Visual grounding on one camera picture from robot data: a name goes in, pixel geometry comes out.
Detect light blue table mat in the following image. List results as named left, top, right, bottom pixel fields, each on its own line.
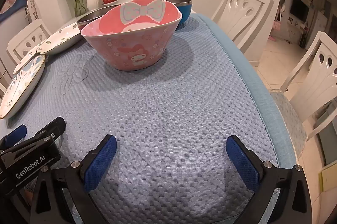
left=0, top=13, right=298, bottom=224

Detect white dining chair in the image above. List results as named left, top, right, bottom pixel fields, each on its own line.
left=270, top=31, right=337, bottom=141
left=7, top=19, right=52, bottom=62
left=211, top=0, right=275, bottom=55

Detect pink cartoon bowl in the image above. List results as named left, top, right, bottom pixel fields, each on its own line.
left=80, top=0, right=183, bottom=71

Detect red steel bowl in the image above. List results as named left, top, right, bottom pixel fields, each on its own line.
left=76, top=6, right=122, bottom=32

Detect gold rimmed floral plate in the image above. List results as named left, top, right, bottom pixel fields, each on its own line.
left=0, top=54, right=47, bottom=120

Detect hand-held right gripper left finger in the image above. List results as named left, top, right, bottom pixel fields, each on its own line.
left=28, top=135, right=118, bottom=224

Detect white floral plate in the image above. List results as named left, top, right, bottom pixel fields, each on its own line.
left=13, top=52, right=37, bottom=74

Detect black television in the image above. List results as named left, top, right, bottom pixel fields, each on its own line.
left=289, top=0, right=310, bottom=24

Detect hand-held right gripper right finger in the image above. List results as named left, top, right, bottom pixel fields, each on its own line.
left=226, top=135, right=312, bottom=224

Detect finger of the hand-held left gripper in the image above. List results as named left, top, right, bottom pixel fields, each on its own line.
left=0, top=124, right=28, bottom=149
left=32, top=117, right=66, bottom=141

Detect blue steel bowl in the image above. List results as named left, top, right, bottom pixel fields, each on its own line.
left=153, top=0, right=193, bottom=31

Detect green rimmed floral plate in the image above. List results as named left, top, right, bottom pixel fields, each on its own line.
left=36, top=23, right=83, bottom=55

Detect white ceramic vase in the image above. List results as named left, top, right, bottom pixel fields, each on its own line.
left=86, top=0, right=100, bottom=11

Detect blue fridge cover cloth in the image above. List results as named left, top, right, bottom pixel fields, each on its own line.
left=0, top=0, right=27, bottom=22

